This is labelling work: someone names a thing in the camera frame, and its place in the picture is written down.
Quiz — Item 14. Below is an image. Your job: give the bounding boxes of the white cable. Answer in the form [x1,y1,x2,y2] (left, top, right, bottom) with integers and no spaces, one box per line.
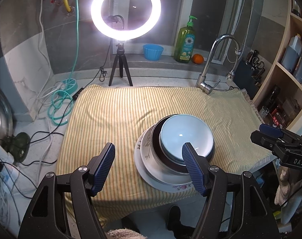
[38,0,54,100]

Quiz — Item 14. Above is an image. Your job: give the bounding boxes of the red printed box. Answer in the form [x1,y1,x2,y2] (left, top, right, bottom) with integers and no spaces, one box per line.
[271,113,290,128]

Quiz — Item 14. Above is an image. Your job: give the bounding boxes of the metal shower hose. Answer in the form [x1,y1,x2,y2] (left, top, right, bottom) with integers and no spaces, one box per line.
[227,0,256,63]

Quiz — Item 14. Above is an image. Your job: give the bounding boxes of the teal round power strip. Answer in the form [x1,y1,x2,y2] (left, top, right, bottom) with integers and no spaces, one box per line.
[57,78,79,97]

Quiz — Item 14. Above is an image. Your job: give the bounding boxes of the chrome kitchen faucet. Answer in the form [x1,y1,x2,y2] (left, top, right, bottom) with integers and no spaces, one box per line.
[196,34,242,95]

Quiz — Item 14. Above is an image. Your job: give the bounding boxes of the stainless steel bowl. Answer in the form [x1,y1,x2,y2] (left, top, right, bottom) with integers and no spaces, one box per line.
[150,114,215,174]

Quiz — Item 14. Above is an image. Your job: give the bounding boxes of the white ring light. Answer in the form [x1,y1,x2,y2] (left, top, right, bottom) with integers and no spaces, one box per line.
[91,0,162,42]

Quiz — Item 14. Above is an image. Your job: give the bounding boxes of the yellow striped towel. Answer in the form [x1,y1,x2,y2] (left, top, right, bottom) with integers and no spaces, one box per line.
[57,84,276,223]

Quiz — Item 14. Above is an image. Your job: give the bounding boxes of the person's right hand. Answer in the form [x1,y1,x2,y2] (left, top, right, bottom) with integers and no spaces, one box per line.
[274,167,295,206]

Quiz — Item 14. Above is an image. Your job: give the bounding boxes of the person's right forearm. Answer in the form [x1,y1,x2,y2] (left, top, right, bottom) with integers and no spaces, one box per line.
[282,184,302,226]

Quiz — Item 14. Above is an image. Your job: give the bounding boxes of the black mini tripod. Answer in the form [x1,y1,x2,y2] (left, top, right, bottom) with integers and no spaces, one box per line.
[108,41,133,87]

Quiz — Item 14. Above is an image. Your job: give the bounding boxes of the steel pot lid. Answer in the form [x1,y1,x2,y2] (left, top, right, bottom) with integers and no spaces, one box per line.
[0,83,14,152]

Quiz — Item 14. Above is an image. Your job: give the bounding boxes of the white ceramic bowl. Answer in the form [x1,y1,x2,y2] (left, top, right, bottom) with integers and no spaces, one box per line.
[159,116,214,166]

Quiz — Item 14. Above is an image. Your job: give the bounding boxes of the black-handled scissors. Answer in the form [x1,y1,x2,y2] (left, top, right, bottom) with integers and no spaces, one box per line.
[251,56,265,71]

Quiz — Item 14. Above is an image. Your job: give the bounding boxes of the black ring light cable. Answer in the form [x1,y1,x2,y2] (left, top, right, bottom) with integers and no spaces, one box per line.
[74,41,112,100]

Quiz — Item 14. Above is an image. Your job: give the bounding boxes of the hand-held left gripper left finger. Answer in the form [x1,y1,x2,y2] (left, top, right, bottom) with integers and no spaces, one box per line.
[19,142,116,239]

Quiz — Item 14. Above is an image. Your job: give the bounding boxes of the person's black shoe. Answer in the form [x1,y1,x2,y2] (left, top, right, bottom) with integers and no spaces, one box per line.
[167,205,191,239]

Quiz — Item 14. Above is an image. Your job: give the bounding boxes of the dark glass bottle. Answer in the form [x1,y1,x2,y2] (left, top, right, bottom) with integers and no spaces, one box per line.
[264,85,281,112]

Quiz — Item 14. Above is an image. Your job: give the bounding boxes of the dark knife block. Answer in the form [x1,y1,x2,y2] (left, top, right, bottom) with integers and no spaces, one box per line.
[234,61,266,100]

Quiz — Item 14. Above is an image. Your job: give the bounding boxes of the wooden shelf unit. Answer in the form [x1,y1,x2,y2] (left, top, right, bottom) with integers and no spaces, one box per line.
[251,0,302,132]

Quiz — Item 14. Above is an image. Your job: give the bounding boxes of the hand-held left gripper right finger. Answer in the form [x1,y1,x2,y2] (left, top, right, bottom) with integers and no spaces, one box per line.
[182,142,281,239]

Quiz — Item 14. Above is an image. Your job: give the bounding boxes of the dark green round object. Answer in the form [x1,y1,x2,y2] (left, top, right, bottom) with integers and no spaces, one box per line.
[5,132,30,165]

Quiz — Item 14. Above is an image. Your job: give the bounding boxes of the white power adapter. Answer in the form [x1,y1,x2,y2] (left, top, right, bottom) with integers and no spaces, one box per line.
[0,146,15,166]

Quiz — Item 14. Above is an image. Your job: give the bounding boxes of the blue ribbed cup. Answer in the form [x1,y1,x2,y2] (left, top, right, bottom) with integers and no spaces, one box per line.
[143,44,164,61]

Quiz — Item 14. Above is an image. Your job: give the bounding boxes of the green dish soap bottle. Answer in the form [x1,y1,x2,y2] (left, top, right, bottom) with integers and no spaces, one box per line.
[173,15,198,64]

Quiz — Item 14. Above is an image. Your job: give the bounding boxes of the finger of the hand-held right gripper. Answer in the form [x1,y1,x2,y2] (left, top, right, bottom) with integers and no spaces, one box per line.
[259,123,302,142]
[250,131,288,156]

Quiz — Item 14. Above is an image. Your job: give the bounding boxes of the plate with small pink flowers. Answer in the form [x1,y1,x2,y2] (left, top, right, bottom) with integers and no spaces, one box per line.
[134,127,199,193]

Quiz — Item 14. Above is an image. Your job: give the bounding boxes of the teal hose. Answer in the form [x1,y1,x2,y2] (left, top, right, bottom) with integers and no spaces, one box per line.
[48,0,80,127]

